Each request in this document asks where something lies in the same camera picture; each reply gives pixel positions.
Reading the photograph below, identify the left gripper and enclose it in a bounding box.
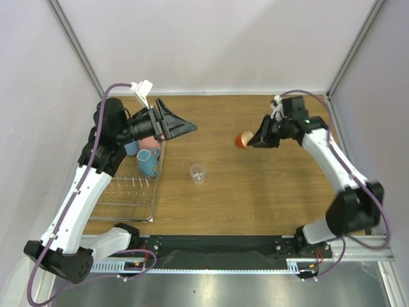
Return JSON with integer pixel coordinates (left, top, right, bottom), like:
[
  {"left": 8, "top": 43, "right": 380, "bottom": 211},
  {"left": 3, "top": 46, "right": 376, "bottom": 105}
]
[{"left": 116, "top": 98, "right": 197, "bottom": 145}]

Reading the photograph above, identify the wire dish rack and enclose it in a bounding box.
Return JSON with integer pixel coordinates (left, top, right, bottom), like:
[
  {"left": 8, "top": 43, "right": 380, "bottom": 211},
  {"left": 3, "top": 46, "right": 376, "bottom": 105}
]
[{"left": 90, "top": 142, "right": 166, "bottom": 223}]

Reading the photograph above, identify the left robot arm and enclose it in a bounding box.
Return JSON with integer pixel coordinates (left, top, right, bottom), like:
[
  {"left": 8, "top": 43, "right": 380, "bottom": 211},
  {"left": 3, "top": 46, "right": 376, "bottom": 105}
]
[{"left": 24, "top": 98, "right": 197, "bottom": 284}]

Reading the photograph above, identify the teal ceramic mug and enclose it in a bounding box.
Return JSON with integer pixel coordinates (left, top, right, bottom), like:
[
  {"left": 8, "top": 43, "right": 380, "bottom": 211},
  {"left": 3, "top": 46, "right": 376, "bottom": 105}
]
[{"left": 137, "top": 148, "right": 160, "bottom": 177}]

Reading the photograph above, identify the blue plastic cup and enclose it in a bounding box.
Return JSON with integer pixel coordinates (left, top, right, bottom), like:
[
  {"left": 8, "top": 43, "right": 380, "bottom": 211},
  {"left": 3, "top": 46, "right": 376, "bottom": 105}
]
[{"left": 124, "top": 141, "right": 140, "bottom": 156}]

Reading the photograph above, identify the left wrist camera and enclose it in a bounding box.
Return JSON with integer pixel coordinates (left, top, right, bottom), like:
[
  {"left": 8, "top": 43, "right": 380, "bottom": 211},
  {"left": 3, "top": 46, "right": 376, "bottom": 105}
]
[{"left": 130, "top": 79, "right": 153, "bottom": 109}]

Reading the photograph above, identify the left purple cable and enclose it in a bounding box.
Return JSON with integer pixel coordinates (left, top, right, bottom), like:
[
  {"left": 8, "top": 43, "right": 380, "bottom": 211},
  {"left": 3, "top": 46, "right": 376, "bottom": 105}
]
[{"left": 27, "top": 82, "right": 157, "bottom": 306}]

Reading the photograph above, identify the clear plastic cup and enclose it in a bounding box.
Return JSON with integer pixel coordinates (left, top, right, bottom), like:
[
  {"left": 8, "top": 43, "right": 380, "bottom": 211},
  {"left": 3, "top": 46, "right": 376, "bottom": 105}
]
[{"left": 189, "top": 164, "right": 206, "bottom": 184}]

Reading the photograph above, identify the aluminium frame rail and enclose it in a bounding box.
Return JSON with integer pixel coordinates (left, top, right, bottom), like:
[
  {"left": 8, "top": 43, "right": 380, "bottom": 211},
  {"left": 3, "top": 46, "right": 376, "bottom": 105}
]
[{"left": 44, "top": 235, "right": 392, "bottom": 276}]

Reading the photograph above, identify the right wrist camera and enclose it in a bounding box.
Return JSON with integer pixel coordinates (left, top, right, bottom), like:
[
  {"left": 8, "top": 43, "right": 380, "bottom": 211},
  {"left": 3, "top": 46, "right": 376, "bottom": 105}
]
[{"left": 270, "top": 95, "right": 284, "bottom": 122}]

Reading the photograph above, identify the small orange cup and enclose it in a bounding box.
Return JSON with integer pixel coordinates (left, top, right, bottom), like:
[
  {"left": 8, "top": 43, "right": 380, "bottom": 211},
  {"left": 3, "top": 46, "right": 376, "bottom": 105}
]
[{"left": 235, "top": 130, "right": 254, "bottom": 149}]

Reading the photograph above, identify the purple cable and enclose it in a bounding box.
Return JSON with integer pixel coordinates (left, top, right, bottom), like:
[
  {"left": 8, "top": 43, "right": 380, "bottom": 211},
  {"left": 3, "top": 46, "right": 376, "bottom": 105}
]
[
  {"left": 27, "top": 82, "right": 157, "bottom": 306},
  {"left": 281, "top": 89, "right": 392, "bottom": 282}
]

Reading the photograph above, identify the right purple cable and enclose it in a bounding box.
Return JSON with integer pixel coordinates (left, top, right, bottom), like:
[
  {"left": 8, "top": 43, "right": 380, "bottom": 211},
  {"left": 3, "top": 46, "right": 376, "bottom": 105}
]
[{"left": 281, "top": 89, "right": 392, "bottom": 282}]

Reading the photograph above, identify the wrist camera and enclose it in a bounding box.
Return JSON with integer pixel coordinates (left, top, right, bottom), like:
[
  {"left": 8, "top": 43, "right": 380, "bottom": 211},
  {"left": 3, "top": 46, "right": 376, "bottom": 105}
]
[
  {"left": 130, "top": 79, "right": 153, "bottom": 109},
  {"left": 270, "top": 95, "right": 284, "bottom": 122}
]

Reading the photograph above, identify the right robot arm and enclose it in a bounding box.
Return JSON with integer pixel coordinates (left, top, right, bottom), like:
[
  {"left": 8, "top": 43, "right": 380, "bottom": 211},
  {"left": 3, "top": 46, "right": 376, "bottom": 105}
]
[{"left": 246, "top": 95, "right": 384, "bottom": 257}]

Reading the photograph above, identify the pink plastic cup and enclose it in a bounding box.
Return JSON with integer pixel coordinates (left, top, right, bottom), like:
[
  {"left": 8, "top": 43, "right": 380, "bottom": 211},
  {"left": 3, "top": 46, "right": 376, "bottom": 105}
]
[{"left": 138, "top": 136, "right": 161, "bottom": 150}]

